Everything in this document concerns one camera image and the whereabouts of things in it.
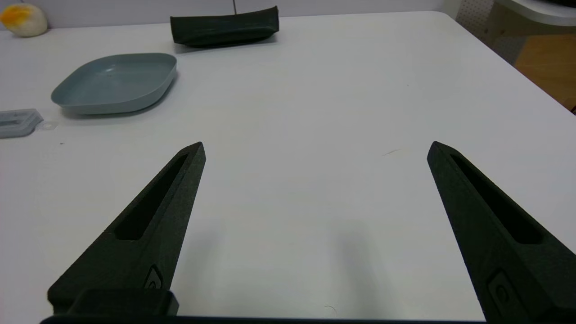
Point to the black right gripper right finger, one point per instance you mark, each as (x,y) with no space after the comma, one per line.
(508,261)

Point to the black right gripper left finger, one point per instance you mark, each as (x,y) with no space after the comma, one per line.
(148,252)

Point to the grey-blue square dish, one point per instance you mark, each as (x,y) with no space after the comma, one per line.
(112,83)

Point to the clear plastic tool case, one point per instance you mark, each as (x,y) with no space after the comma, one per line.
(15,122)

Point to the black folded pouch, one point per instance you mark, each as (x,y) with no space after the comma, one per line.
(225,27)

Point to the white side table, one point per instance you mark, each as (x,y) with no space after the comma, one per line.
(540,12)

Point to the white orange plush ball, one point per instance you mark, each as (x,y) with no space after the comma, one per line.
(24,20)

